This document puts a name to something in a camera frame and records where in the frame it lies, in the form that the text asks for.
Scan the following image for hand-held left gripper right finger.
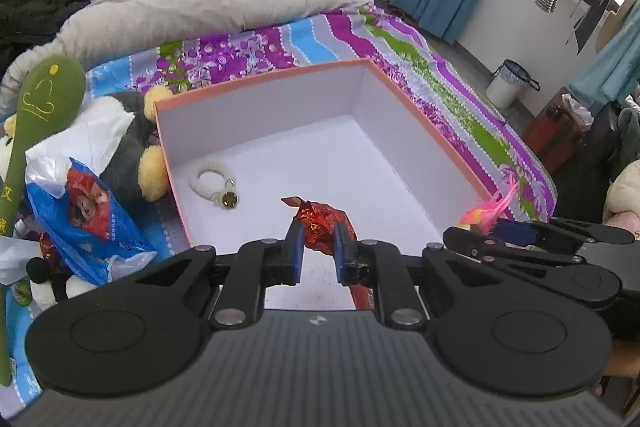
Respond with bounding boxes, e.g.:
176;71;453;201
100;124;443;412
334;219;501;332

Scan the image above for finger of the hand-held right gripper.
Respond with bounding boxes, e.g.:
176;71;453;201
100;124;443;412
442;226;586;280
497;217;637;250

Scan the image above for black suitcase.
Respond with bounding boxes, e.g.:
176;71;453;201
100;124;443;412
580;102;631;218

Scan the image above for green plush spoon toy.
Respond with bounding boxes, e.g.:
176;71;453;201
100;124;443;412
0;55;87;388

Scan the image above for floral striped bedsheet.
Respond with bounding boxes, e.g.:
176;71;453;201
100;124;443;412
0;4;558;408

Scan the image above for cream plush toy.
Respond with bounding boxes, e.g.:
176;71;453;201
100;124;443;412
602;159;640;228

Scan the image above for red foil wrapper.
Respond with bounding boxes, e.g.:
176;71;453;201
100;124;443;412
281;196;376;312

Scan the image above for orange cardboard box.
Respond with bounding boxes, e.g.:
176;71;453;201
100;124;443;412
152;59;501;312

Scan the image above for red brown suitcase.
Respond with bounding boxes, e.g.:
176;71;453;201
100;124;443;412
522;89;593;172

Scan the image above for gray and yellow plush toy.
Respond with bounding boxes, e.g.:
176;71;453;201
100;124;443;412
97;84;175;204

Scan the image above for pink feather toy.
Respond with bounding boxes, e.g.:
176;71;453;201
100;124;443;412
462;179;521;228

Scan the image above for white trash bin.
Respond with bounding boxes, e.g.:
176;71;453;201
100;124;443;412
486;59;541;109

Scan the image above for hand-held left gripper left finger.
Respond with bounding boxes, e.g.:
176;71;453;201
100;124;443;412
135;222;306;329

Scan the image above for black and white plush toy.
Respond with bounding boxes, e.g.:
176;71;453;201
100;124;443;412
25;257;101;308

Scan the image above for white fluffy hair tie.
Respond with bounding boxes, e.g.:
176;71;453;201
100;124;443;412
189;160;242;210

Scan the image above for blue printed plastic bag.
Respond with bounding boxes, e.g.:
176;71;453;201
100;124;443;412
25;147;158;288

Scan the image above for teal hanging cloth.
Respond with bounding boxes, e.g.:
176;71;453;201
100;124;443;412
567;0;640;108

